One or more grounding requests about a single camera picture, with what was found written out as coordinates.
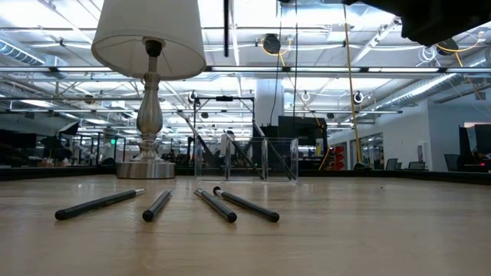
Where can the black spoolie brush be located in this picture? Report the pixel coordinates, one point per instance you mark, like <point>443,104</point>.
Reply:
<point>249,205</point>

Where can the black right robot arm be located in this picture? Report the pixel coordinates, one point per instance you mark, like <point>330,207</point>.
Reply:
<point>441,19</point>

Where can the clear acrylic organizer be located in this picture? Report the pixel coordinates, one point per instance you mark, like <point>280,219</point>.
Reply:
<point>285,149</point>

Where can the white shade table lamp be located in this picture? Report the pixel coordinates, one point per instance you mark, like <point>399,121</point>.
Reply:
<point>149,115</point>

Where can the ceiling light strip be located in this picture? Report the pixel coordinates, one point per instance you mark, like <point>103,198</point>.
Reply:
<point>326,69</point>

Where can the black hanging bar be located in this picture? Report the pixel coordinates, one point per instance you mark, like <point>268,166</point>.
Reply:
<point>226,27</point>

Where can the black office chair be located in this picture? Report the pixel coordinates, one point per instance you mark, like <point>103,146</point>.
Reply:
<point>454,163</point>

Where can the black background station frame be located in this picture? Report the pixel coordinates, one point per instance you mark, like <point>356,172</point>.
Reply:
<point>224,98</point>

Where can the black aluminium table frame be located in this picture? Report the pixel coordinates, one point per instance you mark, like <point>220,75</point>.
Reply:
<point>383,175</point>

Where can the silver ventilation duct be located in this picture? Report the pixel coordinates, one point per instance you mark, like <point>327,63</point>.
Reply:
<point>422,90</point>

